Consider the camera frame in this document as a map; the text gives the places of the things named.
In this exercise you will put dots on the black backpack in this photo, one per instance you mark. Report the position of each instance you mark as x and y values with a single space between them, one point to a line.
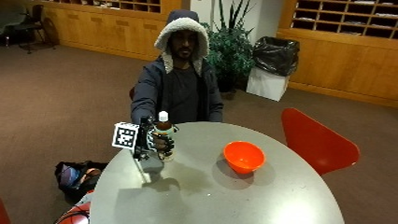
78 179

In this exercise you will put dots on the brown bottle with white cap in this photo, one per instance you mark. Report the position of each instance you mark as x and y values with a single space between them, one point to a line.
163 130

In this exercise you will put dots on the black chair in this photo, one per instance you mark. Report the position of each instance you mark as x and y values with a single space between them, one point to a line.
33 26

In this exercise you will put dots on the white bin with black bag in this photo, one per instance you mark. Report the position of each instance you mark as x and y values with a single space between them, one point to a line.
271 68

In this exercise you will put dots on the orange bowl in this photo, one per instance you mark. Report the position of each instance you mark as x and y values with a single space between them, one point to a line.
243 156

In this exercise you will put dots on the white marker cube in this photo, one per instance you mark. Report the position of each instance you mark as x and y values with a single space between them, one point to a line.
123 135

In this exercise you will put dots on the green potted plant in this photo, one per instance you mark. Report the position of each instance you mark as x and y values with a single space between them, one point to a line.
230 53

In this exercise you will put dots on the wooden pigeonhole cabinet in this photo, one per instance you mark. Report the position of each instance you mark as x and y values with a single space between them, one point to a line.
103 25
343 46

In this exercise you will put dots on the the person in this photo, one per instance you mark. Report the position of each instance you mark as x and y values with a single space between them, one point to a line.
178 68

